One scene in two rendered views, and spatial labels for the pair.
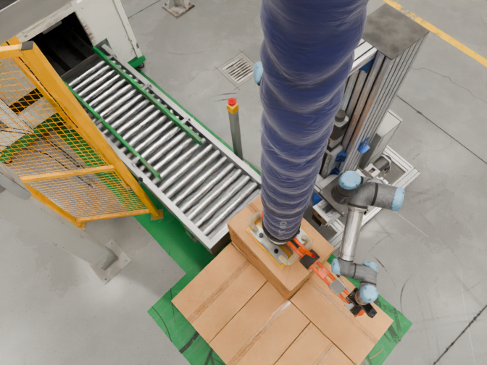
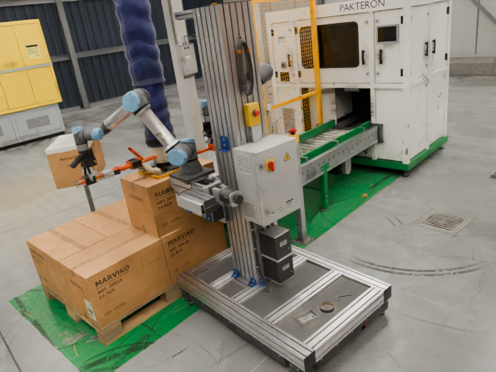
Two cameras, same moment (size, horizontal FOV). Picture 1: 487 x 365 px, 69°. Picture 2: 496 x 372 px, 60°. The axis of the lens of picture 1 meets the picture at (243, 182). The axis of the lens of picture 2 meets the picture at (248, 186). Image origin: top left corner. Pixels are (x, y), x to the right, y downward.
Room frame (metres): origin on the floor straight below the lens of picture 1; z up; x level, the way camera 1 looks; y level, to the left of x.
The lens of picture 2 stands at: (1.00, -3.36, 1.94)
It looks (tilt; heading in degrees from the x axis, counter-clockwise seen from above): 21 degrees down; 85
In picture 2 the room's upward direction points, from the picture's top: 8 degrees counter-clockwise
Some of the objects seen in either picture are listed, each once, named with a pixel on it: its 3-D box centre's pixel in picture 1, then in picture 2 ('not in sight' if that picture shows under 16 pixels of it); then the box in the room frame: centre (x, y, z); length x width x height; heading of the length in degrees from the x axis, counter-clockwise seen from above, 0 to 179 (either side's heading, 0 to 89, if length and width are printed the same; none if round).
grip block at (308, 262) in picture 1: (309, 258); (134, 163); (0.46, -0.34, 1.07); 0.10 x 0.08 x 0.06; 126
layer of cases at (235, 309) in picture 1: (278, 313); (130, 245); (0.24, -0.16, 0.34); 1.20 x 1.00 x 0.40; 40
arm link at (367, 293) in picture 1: (367, 293); (80, 135); (0.20, -0.54, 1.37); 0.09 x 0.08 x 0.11; 160
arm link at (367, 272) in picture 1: (365, 273); (94, 133); (0.29, -0.55, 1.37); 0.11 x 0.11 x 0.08; 70
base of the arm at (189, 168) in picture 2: (344, 190); (190, 164); (0.86, -0.63, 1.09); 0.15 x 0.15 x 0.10
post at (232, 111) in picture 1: (236, 139); (297, 190); (1.71, 0.02, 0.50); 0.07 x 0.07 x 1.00; 40
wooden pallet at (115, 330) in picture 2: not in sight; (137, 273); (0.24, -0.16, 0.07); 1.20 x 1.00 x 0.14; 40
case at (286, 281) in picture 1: (277, 243); (171, 193); (0.66, -0.20, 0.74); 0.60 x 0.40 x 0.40; 36
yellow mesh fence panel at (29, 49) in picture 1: (63, 169); not in sight; (1.26, 1.23, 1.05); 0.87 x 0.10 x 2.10; 92
